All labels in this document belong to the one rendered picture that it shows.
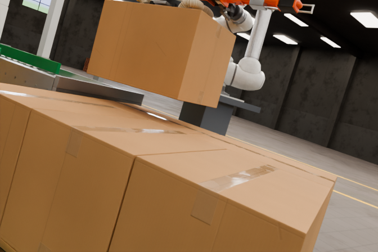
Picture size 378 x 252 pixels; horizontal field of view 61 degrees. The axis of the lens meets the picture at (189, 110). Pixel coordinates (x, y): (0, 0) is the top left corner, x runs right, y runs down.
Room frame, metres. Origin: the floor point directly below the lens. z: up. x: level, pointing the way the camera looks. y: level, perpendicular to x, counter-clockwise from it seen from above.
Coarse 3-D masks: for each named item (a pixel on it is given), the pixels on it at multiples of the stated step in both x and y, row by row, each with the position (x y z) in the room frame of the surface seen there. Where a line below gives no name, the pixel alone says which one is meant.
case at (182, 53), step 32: (128, 32) 1.58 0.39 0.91; (160, 32) 1.48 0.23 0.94; (192, 32) 1.40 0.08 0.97; (224, 32) 1.61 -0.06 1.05; (96, 64) 1.66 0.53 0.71; (128, 64) 1.55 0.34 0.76; (160, 64) 1.46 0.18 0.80; (192, 64) 1.43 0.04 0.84; (224, 64) 1.69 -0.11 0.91; (192, 96) 1.49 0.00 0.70
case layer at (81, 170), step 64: (0, 128) 0.98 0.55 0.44; (64, 128) 0.85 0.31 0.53; (128, 128) 1.06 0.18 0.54; (192, 128) 1.61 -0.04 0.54; (0, 192) 0.94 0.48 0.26; (64, 192) 0.82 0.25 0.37; (128, 192) 0.73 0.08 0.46; (192, 192) 0.66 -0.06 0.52; (256, 192) 0.73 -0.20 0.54; (320, 192) 0.95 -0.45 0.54
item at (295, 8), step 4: (280, 0) 1.41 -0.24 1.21; (284, 0) 1.40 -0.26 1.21; (288, 0) 1.39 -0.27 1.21; (292, 0) 1.38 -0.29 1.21; (296, 0) 1.37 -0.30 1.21; (276, 4) 1.40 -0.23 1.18; (280, 4) 1.40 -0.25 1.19; (284, 4) 1.40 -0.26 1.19; (288, 4) 1.39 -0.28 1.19; (292, 4) 1.38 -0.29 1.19; (280, 8) 1.43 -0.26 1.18; (284, 8) 1.42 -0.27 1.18; (288, 8) 1.40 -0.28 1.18; (292, 8) 1.39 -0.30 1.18; (296, 8) 1.40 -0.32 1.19; (296, 12) 1.42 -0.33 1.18
